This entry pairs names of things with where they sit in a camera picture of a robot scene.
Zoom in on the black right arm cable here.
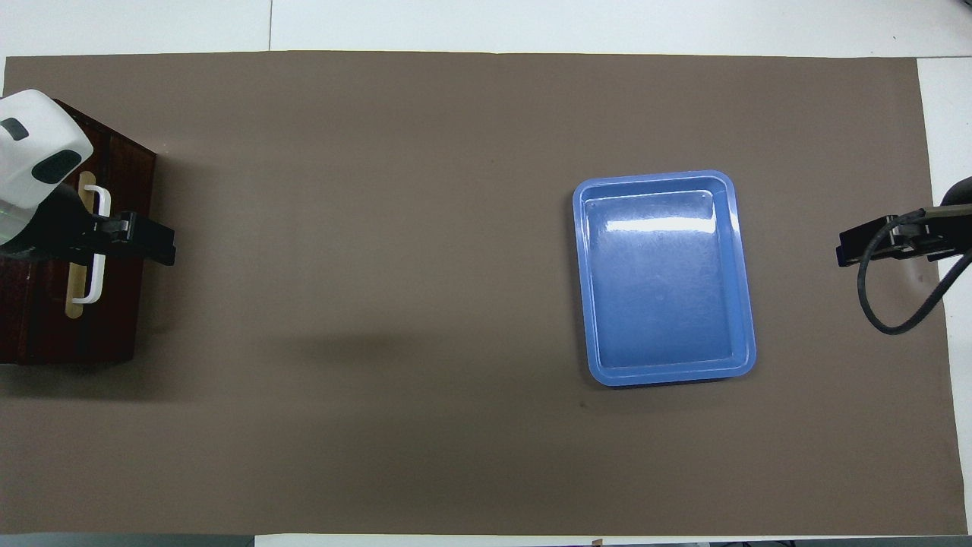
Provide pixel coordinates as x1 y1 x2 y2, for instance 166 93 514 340
857 208 972 336

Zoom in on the blue plastic tray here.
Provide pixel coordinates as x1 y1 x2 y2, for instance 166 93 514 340
572 169 758 387

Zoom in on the brown table mat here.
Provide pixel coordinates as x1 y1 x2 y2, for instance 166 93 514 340
0 51 969 536

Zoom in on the white drawer handle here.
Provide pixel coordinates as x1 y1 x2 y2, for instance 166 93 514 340
72 185 112 305

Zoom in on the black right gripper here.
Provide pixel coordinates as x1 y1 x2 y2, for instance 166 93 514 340
837 204 972 269

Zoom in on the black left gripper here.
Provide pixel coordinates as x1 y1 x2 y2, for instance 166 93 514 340
14 186 178 267

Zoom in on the dark wooden drawer cabinet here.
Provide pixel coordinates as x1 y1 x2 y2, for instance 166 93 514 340
0 99 158 366

